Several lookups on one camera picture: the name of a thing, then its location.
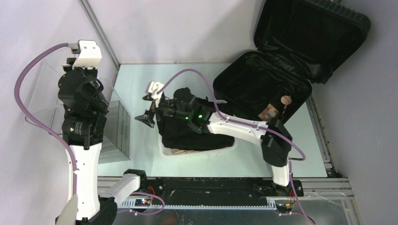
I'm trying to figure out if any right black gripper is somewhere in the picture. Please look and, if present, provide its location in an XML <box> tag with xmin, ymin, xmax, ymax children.
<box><xmin>135</xmin><ymin>95</ymin><xmax>190</xmax><ymax>129</ymax></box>

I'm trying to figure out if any beige cloth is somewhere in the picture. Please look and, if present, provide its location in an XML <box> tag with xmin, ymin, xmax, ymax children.
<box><xmin>172</xmin><ymin>149</ymin><xmax>200</xmax><ymax>155</ymax></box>

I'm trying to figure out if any white perforated plastic basket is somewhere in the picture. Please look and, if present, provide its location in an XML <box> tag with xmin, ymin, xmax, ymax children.
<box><xmin>158</xmin><ymin>134</ymin><xmax>237</xmax><ymax>158</ymax></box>

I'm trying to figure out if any clear acrylic bin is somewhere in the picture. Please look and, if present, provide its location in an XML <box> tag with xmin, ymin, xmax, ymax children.
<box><xmin>29</xmin><ymin>58</ymin><xmax>131</xmax><ymax>164</ymax></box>

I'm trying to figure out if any black ribbed hard-shell suitcase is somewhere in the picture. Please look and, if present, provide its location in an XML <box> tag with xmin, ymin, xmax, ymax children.
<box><xmin>213</xmin><ymin>0</ymin><xmax>371</xmax><ymax>123</ymax></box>

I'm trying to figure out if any round wooden brush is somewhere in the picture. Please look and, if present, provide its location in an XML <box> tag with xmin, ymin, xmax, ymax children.
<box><xmin>280</xmin><ymin>95</ymin><xmax>292</xmax><ymax>109</ymax></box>

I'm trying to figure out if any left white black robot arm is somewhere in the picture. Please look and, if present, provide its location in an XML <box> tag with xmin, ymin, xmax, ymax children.
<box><xmin>55</xmin><ymin>65</ymin><xmax>148</xmax><ymax>225</ymax></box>

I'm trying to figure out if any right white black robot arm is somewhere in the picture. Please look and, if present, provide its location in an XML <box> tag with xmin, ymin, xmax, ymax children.
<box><xmin>135</xmin><ymin>88</ymin><xmax>301</xmax><ymax>196</ymax></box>

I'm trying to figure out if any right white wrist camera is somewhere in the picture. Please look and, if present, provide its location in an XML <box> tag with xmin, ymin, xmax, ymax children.
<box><xmin>146</xmin><ymin>81</ymin><xmax>165</xmax><ymax>107</ymax></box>

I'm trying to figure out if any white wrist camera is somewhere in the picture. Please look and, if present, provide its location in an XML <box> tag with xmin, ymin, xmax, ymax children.
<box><xmin>68</xmin><ymin>40</ymin><xmax>102</xmax><ymax>69</ymax></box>
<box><xmin>146</xmin><ymin>81</ymin><xmax>165</xmax><ymax>107</ymax></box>

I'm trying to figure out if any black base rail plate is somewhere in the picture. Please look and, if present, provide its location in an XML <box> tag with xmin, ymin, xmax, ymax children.
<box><xmin>140</xmin><ymin>177</ymin><xmax>304</xmax><ymax>207</ymax></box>

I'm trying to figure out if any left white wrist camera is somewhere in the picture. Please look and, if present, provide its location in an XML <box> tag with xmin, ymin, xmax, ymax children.
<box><xmin>68</xmin><ymin>40</ymin><xmax>102</xmax><ymax>69</ymax></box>

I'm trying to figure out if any aluminium frame rail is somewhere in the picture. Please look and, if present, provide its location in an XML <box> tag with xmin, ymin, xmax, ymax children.
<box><xmin>96</xmin><ymin>177</ymin><xmax>355</xmax><ymax>212</ymax></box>

